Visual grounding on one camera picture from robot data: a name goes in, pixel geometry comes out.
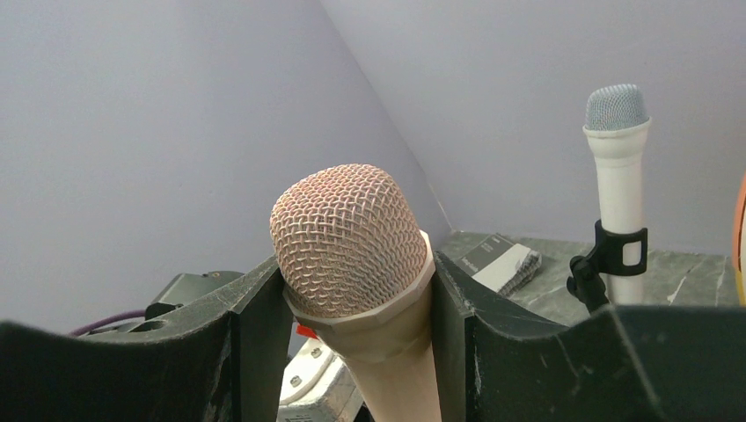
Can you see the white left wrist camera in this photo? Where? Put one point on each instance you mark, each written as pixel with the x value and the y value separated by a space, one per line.
pixel 316 385

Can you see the black round-base mic stand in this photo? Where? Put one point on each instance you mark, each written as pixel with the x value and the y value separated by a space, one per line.
pixel 606 257

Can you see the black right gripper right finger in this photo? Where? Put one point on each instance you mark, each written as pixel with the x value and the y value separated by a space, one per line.
pixel 497 361

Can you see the cream cylindrical speaker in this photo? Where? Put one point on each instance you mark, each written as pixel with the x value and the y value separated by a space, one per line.
pixel 738 243

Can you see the white microphone silver grille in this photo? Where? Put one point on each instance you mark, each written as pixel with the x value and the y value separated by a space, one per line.
pixel 616 126

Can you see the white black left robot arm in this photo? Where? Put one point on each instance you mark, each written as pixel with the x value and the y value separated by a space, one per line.
pixel 183 289

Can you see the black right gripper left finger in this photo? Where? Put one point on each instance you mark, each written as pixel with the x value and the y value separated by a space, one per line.
pixel 219 358

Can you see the peach microphone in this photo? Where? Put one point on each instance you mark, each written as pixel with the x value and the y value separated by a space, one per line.
pixel 357 269

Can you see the grey white booklet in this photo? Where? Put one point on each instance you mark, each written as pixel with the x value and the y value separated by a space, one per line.
pixel 501 265

